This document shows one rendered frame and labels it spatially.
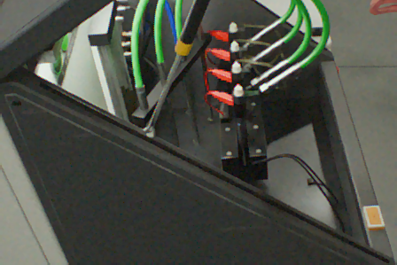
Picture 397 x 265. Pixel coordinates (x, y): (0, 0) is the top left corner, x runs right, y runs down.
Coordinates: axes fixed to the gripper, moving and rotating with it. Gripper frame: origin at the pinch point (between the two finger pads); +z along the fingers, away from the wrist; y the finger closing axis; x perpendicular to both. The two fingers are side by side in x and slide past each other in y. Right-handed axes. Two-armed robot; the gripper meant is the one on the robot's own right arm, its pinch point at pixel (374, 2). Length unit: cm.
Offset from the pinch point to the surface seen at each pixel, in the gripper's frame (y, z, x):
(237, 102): 8.9, 27.0, 20.8
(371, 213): -20.9, 15.9, 34.2
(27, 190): 36, 33, 61
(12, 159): 41, 28, 61
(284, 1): -1, 36, -41
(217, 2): 19.8, 31.7, -9.9
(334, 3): -78, 102, -204
